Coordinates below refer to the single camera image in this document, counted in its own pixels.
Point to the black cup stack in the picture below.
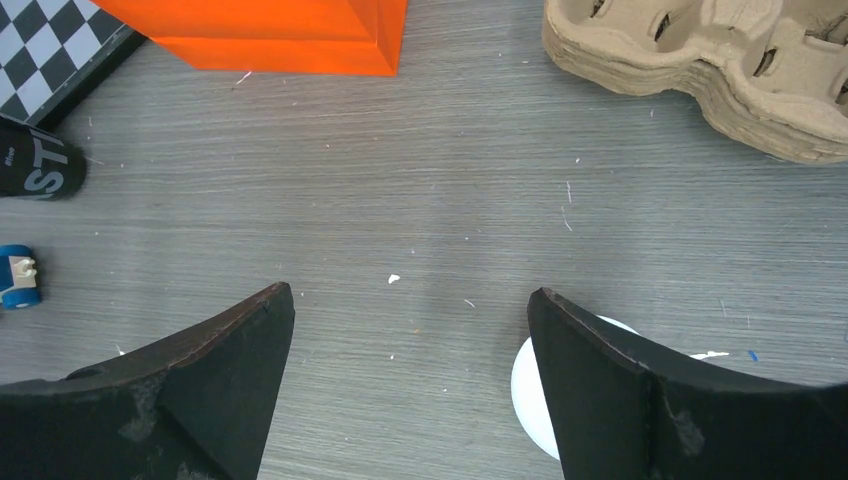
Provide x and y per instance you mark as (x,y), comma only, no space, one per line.
(37,165)

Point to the cardboard cup carrier tray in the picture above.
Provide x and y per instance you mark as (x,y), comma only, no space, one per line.
(769,74)

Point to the white lid stack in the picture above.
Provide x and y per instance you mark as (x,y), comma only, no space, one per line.
(529,402)

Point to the black white chessboard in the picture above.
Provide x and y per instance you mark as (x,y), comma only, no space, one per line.
(54,53)

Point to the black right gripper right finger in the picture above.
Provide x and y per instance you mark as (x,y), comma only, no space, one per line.
(625,407)

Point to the blue red toy car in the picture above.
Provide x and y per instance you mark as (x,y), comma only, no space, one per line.
(19,287)

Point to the orange paper bag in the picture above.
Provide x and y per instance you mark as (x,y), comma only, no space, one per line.
(346,37)

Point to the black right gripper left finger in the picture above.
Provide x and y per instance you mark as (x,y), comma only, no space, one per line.
(197,404)

